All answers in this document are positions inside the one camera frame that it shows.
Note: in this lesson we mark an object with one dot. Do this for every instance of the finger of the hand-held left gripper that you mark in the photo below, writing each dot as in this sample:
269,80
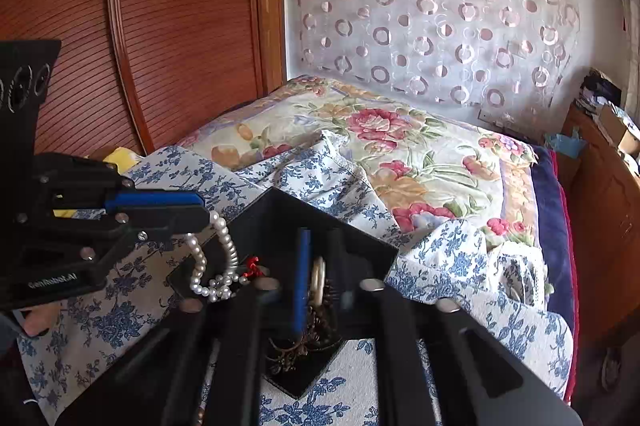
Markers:
170,223
155,199

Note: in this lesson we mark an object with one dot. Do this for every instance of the brown wooden wardrobe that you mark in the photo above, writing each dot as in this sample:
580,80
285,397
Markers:
175,30

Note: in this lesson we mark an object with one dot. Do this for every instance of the blue floral cloth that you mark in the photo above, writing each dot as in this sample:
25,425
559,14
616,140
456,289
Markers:
475,326

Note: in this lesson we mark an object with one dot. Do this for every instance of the pink floral quilt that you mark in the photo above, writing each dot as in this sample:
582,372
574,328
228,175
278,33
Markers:
400,145

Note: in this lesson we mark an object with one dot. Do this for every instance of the navy blue blanket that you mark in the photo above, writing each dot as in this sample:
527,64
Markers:
552,231

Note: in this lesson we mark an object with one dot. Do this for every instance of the teal plastic bag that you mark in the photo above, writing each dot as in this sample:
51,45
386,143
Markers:
565,143

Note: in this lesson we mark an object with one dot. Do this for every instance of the sheer circle-patterned cloth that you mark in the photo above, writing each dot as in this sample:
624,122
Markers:
425,5

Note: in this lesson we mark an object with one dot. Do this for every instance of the long wooden cabinet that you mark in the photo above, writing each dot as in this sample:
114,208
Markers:
605,231

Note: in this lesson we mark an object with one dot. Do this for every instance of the black square box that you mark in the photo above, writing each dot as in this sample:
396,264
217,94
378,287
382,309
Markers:
280,216

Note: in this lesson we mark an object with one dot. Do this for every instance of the person's left hand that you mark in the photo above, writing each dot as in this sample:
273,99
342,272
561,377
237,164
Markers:
40,321

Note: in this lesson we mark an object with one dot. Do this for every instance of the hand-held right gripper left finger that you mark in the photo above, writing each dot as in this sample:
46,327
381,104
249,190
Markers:
301,286

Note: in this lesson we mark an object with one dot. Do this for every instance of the dark pile of clutter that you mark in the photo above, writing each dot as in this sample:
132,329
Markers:
600,88

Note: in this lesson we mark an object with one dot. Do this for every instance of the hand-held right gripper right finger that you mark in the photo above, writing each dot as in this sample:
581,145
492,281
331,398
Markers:
400,346

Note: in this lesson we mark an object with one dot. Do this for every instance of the cardboard box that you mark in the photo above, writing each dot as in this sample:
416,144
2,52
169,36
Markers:
617,130

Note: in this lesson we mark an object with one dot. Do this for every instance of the pale jade bangle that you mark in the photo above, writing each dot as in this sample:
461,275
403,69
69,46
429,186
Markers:
318,278

